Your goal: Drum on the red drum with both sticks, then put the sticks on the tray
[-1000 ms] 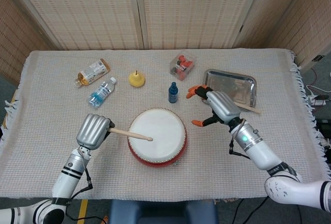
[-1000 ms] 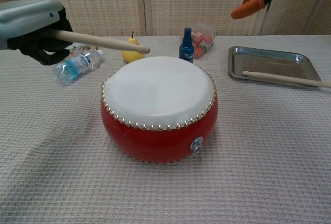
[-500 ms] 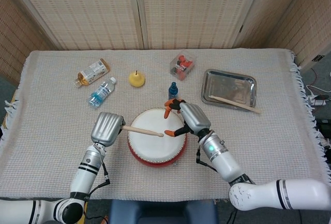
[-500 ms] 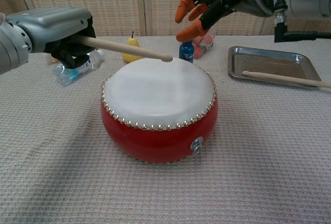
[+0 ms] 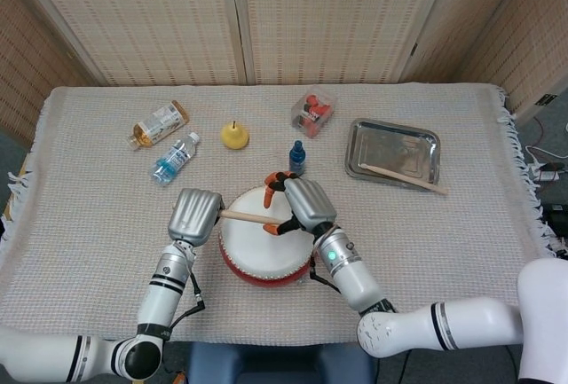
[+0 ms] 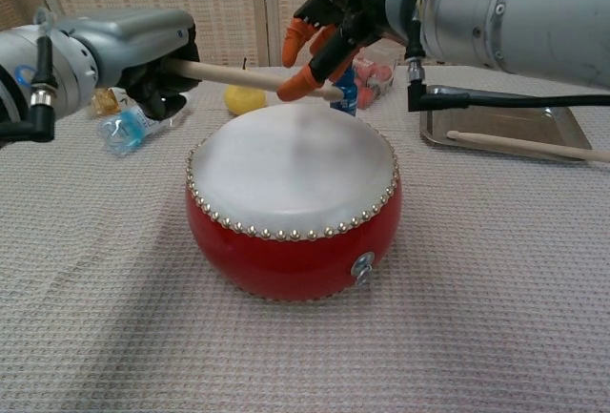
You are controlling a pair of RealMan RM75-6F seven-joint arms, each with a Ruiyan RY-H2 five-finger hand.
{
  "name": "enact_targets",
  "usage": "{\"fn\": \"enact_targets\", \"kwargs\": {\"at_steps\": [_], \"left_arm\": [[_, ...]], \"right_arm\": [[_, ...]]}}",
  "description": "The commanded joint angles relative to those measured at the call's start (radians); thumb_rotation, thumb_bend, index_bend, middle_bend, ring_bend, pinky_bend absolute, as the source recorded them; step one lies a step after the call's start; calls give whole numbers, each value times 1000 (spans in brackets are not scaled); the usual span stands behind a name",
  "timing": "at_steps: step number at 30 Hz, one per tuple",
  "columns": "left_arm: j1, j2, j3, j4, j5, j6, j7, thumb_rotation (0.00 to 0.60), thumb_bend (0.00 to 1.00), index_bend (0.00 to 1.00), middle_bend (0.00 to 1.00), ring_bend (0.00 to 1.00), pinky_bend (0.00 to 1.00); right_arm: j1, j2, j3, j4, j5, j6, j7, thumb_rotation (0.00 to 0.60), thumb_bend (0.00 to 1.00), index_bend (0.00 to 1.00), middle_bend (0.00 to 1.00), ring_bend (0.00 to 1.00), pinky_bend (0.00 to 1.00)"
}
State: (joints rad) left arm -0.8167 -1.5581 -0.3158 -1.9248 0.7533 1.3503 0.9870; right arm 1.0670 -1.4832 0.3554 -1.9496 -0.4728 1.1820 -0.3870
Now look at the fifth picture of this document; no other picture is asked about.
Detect black-fingered left robot hand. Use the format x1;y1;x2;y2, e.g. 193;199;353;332
167;188;225;250

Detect orange-tipped right robot hand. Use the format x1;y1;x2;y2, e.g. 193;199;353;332
262;170;338;237

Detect wooden drumstick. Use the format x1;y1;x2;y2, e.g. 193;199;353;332
219;209;283;225
359;162;449;196

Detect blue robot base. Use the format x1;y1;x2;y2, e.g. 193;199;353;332
185;341;376;384

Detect red drum with white skin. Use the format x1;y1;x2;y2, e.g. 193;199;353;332
217;184;321;288

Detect blue spray bottle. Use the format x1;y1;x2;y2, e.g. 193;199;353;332
288;139;307;176

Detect clear water bottle blue label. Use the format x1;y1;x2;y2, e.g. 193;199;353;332
151;131;201;187

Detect yellow pear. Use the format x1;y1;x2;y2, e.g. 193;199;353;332
220;121;250;151

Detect clear box with red items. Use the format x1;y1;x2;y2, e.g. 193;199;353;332
290;92;337;139

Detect rectangular metal tray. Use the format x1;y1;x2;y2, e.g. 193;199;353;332
344;118;442;192

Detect amber tea bottle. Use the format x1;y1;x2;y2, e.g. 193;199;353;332
127;99;191;152

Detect beige woven tablecloth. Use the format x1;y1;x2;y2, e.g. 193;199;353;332
0;83;560;345

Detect woven folding screen panel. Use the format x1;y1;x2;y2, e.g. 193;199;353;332
230;0;456;86
461;0;568;126
4;0;249;88
0;0;97;145
398;0;532;83

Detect black box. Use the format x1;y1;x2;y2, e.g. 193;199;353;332
543;204;568;226

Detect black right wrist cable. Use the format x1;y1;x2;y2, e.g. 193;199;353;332
309;258;343;293

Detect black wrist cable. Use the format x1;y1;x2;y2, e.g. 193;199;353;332
170;268;208;333
309;258;343;293

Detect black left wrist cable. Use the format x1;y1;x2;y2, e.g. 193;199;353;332
170;268;208;333

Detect white cable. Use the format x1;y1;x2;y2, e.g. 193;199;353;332
525;144;563;168

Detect red cable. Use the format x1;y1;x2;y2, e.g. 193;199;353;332
531;115;550;148

